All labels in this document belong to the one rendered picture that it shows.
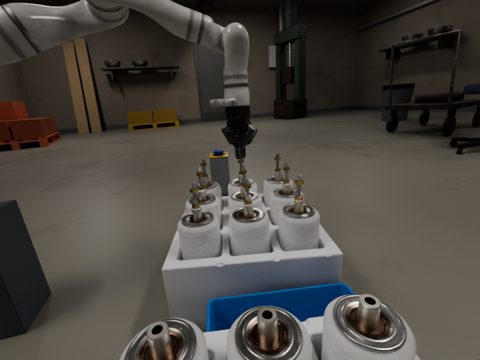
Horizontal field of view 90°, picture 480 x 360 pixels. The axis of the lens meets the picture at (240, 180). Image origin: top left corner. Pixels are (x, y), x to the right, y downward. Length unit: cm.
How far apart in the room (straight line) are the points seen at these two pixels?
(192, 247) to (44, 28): 56
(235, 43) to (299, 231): 49
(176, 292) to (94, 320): 27
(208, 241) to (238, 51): 48
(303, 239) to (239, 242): 14
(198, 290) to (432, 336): 51
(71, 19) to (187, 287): 66
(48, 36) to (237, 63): 42
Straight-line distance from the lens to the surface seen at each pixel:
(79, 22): 76
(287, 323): 33
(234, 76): 71
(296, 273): 58
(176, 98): 722
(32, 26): 72
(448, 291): 88
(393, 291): 81
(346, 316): 35
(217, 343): 41
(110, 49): 744
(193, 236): 54
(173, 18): 71
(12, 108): 570
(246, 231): 53
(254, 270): 55
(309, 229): 56
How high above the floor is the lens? 50
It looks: 18 degrees down
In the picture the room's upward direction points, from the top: 4 degrees counter-clockwise
